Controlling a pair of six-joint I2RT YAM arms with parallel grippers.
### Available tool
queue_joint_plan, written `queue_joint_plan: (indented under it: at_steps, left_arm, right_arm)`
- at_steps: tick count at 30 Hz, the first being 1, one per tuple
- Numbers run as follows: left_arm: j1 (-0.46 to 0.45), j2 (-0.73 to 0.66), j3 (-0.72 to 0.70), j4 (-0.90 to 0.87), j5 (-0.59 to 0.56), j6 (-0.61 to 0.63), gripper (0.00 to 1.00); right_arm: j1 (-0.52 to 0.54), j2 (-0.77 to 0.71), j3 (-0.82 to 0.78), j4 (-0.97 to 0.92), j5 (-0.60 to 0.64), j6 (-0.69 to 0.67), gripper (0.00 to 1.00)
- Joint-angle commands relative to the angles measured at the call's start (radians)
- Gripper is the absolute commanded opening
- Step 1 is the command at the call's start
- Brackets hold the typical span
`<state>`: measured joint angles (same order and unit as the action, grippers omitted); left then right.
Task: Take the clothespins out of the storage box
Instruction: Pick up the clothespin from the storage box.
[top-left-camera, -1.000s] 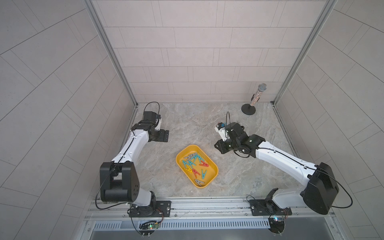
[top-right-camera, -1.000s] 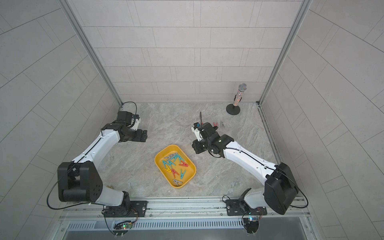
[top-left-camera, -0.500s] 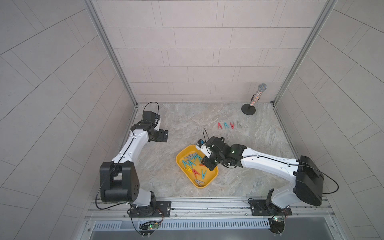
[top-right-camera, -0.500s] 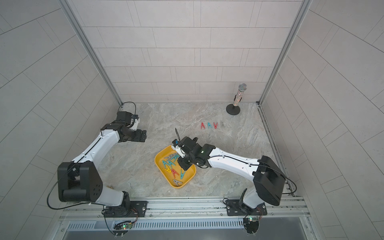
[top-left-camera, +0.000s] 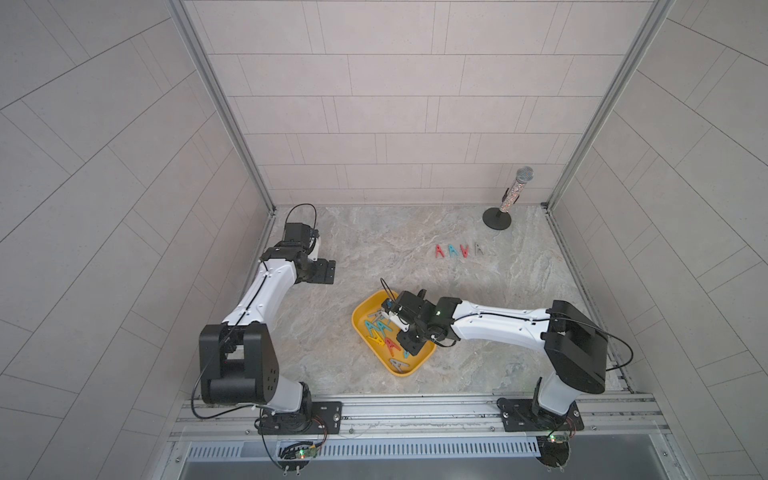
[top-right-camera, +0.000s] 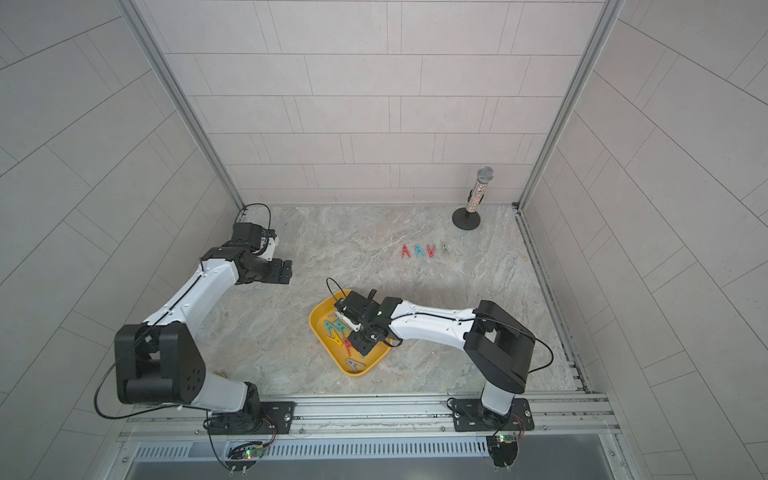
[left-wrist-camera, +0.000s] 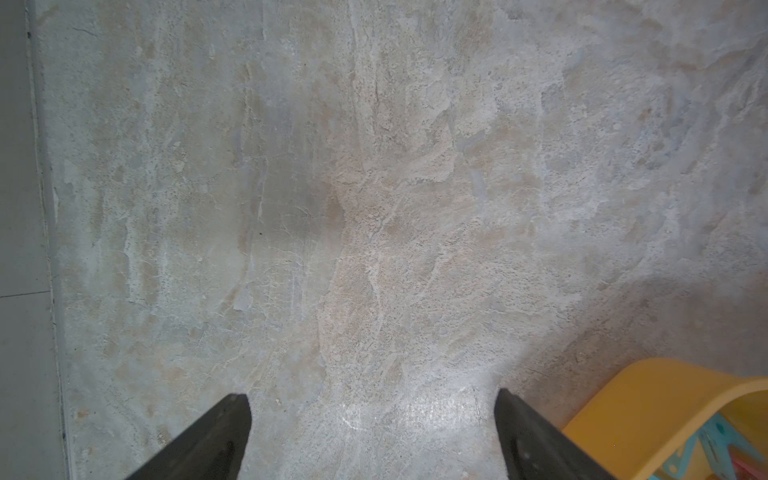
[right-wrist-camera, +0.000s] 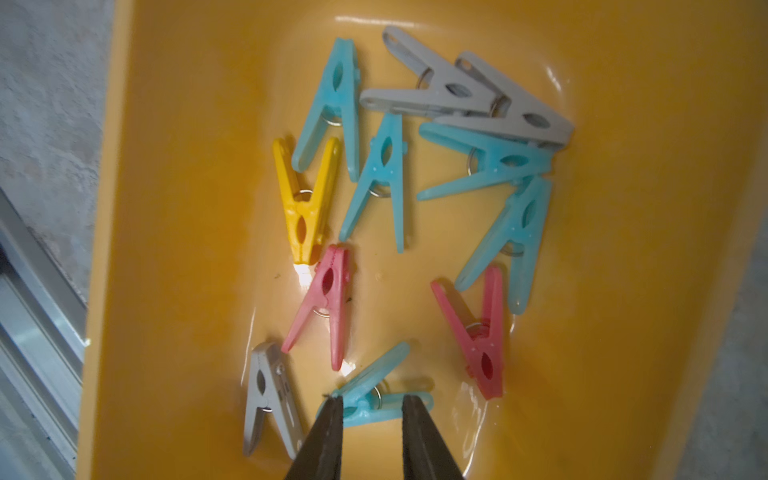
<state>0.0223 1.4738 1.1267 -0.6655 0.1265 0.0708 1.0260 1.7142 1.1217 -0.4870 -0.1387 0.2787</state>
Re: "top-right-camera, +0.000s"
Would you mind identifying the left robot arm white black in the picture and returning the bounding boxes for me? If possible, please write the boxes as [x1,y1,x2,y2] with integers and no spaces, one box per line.
[114,222,292,417]

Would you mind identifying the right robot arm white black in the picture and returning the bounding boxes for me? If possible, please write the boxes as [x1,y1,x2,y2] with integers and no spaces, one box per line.
[334,291,536,416]

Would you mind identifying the yellow clothespin in box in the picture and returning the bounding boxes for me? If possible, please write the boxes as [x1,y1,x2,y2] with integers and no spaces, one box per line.
[328,332,344,346]

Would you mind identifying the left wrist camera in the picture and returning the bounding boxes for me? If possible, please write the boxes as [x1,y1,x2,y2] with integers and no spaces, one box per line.
[259,229,279,261]

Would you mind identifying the glitter microphone on black stand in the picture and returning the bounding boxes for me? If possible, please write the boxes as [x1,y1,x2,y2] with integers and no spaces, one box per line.
[452,166,494,231]

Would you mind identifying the grey clothespin in box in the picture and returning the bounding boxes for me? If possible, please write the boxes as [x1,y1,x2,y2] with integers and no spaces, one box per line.
[346,358,366,373]

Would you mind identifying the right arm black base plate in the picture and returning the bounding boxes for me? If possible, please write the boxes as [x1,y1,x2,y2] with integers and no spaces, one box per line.
[446,397,535,434]

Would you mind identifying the teal clothespin in box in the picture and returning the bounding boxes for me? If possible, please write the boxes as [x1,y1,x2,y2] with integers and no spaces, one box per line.
[324,321,341,337]

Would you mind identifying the yellow plastic storage box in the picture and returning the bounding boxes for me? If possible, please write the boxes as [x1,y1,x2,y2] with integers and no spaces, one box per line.
[309,289,391,377]

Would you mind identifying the left green circuit board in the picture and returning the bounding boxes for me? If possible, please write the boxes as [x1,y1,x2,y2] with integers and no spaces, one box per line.
[226,441,270,476]

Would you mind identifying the aluminium mounting rail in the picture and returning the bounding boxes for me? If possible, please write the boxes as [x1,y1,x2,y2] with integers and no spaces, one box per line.
[116,392,619,442]

